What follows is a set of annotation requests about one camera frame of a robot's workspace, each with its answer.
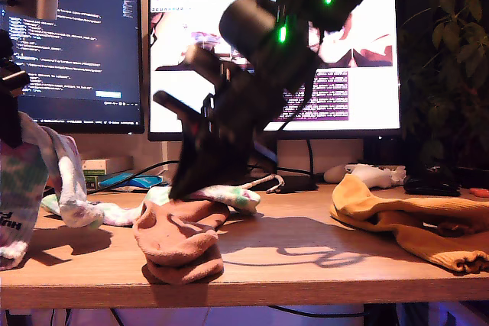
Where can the white screen computer monitor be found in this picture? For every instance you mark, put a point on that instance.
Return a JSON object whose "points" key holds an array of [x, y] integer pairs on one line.
{"points": [[382, 93]]}

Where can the yellow ribbed frilly sock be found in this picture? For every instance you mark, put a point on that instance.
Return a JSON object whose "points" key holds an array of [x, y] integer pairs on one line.
{"points": [[428, 253], [401, 207]]}

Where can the tie-dye Hugging Face sock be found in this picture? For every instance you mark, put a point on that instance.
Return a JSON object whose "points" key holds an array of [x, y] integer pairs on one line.
{"points": [[23, 188], [237, 196]]}

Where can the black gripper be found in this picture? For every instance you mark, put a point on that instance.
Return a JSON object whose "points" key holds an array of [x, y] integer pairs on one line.
{"points": [[244, 104], [11, 81]]}

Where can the black table leg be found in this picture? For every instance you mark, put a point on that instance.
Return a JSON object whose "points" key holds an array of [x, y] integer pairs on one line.
{"points": [[382, 316]]}

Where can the pink ankle sock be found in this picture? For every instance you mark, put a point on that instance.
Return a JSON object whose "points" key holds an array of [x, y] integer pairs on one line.
{"points": [[191, 272], [172, 242]]}

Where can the black rounded case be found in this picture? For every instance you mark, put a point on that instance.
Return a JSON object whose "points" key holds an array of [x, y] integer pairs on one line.
{"points": [[431, 188]]}

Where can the small orange object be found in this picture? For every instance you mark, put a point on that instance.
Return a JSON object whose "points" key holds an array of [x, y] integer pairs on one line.
{"points": [[479, 192]]}

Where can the white game controller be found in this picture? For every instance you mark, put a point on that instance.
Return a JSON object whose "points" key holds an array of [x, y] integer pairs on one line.
{"points": [[378, 177]]}

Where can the white box with green stripe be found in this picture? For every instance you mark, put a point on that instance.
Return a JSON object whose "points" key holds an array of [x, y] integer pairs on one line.
{"points": [[95, 167]]}

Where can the beige rounded device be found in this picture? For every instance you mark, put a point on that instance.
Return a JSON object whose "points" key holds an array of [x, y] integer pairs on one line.
{"points": [[334, 175]]}

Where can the dark code computer monitor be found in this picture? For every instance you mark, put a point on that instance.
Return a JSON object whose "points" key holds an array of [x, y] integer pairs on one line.
{"points": [[95, 55]]}

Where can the grey flat box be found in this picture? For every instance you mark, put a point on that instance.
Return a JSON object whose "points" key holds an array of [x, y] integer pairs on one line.
{"points": [[118, 162]]}

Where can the blue peppermint packet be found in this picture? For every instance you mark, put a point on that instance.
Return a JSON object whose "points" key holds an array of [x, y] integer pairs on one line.
{"points": [[126, 180]]}

